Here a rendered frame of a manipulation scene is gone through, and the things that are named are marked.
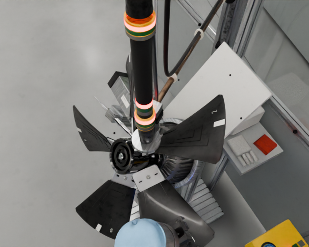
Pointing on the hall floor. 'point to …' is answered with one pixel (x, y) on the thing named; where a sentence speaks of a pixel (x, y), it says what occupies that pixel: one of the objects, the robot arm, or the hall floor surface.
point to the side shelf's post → (218, 172)
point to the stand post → (188, 191)
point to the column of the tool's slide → (236, 20)
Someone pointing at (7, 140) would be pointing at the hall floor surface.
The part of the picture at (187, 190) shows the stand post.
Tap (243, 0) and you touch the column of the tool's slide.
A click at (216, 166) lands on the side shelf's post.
